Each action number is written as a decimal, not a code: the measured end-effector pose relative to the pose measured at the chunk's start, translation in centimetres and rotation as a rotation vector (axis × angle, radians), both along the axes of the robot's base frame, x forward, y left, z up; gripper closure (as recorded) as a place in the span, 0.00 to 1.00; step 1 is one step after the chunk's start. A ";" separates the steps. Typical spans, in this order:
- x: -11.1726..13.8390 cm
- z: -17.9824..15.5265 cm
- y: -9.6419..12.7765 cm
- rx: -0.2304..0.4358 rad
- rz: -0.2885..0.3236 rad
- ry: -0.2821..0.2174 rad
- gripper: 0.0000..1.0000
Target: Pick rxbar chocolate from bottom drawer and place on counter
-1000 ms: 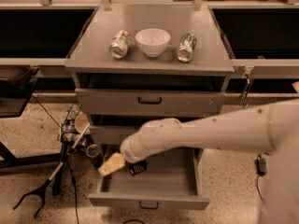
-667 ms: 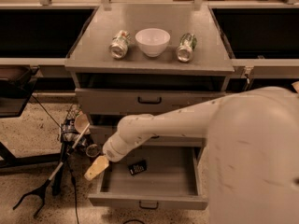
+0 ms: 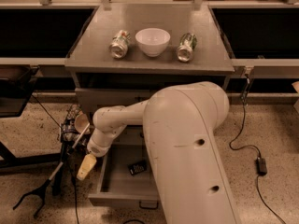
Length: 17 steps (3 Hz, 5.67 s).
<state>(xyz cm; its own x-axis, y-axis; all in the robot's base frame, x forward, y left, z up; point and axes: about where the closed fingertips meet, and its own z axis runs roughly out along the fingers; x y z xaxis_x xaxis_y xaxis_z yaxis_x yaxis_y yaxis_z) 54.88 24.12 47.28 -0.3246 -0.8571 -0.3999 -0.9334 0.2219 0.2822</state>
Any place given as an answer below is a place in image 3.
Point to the grey bottom drawer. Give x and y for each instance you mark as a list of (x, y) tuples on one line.
[(118, 188)]

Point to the grey top drawer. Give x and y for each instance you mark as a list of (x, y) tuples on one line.
[(96, 90)]

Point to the black grabber tool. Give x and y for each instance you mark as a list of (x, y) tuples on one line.
[(41, 191)]

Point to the white bowl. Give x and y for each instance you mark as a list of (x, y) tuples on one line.
[(152, 41)]

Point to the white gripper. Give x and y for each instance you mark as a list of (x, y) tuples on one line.
[(94, 147)]

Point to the black power adapter with cable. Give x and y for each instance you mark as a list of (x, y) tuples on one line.
[(260, 160)]

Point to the green soda can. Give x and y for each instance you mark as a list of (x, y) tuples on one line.
[(186, 47), (120, 44)]

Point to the right green soda can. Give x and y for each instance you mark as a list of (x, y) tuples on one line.
[(186, 47)]

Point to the left green soda can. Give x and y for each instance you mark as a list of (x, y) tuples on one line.
[(120, 44)]

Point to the grey drawer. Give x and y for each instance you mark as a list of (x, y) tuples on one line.
[(96, 90), (118, 188)]

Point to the grey drawer cabinet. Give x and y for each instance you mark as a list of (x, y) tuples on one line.
[(91, 54)]

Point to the paper cup on floor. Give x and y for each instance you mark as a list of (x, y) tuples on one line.
[(81, 121)]

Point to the black rxbar chocolate bar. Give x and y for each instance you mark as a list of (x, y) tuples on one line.
[(138, 167)]

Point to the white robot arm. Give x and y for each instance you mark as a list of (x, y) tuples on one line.
[(178, 126)]

